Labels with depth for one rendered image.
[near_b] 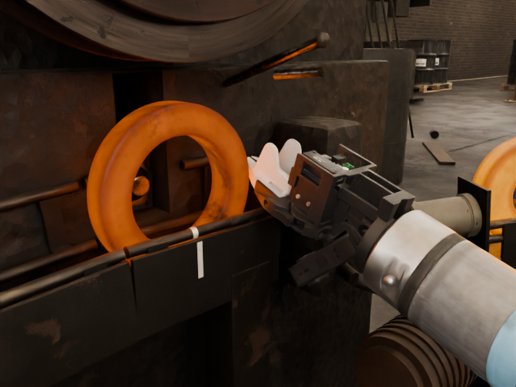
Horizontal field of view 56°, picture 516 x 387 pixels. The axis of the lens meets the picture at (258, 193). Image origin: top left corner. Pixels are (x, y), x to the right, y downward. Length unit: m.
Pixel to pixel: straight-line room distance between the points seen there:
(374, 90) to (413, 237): 0.45
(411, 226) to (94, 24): 0.32
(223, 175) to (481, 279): 0.28
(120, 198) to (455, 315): 0.31
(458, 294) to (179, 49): 0.32
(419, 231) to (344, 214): 0.09
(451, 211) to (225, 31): 0.38
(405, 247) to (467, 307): 0.07
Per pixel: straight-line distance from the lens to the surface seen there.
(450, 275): 0.43
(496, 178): 0.71
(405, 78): 3.26
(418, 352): 0.68
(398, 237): 0.45
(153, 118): 0.48
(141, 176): 0.59
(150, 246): 0.48
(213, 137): 0.52
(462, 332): 0.43
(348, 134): 0.64
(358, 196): 0.50
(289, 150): 0.58
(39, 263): 0.51
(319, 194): 0.49
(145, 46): 0.45
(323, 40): 0.46
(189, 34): 0.47
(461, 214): 0.69
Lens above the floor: 0.89
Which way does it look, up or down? 17 degrees down
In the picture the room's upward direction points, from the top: straight up
